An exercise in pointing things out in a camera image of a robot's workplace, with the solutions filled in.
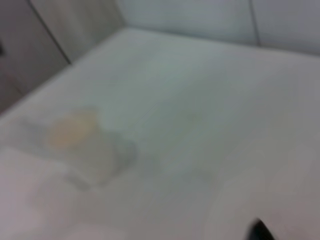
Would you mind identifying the white paper cup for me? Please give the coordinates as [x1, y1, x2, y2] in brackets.
[45, 106, 139, 189]

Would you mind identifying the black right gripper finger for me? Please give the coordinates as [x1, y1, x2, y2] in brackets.
[248, 217, 279, 240]

